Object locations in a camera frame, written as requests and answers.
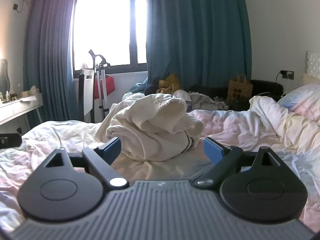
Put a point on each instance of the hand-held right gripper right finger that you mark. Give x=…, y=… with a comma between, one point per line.
x=212, y=152

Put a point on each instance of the cream pillow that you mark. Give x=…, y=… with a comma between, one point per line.
x=311, y=80

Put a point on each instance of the navy cloth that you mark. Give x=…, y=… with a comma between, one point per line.
x=151, y=88

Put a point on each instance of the tissue box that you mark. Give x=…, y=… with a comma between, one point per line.
x=31, y=91

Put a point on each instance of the window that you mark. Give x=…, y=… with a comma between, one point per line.
x=105, y=30

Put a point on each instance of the white quilted headboard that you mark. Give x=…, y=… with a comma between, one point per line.
x=312, y=62

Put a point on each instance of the pastel pillow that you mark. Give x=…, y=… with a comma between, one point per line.
x=302, y=97

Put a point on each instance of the row of toiletry bottles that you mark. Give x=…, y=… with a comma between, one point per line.
x=8, y=97

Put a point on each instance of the pile of white grey clothes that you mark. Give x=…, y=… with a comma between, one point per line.
x=200, y=100

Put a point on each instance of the teal curtain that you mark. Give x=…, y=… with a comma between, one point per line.
x=50, y=55
x=195, y=42

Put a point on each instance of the pastel pink white duvet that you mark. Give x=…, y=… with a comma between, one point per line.
x=250, y=130

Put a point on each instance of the white garment with grey tape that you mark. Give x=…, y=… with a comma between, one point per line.
x=150, y=125

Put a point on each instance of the teal blue cloth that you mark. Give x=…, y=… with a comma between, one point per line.
x=138, y=87

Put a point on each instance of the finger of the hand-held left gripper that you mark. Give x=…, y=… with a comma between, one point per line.
x=10, y=140

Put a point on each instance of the white dressing table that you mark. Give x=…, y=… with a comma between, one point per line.
x=15, y=110

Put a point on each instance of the wall socket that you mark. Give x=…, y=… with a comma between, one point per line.
x=290, y=75

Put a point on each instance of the red bag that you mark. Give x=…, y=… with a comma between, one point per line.
x=110, y=85

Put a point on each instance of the yellow cloth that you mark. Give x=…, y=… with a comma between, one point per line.
x=170, y=82

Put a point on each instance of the black and white metal frame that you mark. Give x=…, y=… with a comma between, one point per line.
x=102, y=80

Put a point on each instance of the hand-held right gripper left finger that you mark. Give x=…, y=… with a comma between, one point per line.
x=112, y=148

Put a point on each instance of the dark framed mirror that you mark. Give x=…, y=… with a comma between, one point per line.
x=3, y=75

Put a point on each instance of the cardboard box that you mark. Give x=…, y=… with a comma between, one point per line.
x=240, y=87

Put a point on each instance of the crumpled white quilt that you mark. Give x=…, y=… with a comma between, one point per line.
x=132, y=96

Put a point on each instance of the white folding chair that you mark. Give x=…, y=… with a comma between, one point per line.
x=87, y=80

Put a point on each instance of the black chair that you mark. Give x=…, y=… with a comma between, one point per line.
x=265, y=87

